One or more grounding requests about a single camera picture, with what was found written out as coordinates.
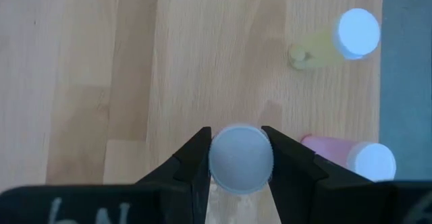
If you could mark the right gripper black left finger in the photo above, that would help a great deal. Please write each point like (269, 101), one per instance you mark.
(185, 170)

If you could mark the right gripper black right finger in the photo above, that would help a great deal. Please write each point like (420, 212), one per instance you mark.
(293, 170)

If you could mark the small pink pill bottle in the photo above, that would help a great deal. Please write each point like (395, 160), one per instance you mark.
(241, 160)
(371, 161)

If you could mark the small yellow pill bottle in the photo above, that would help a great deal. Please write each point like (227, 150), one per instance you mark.
(357, 31)

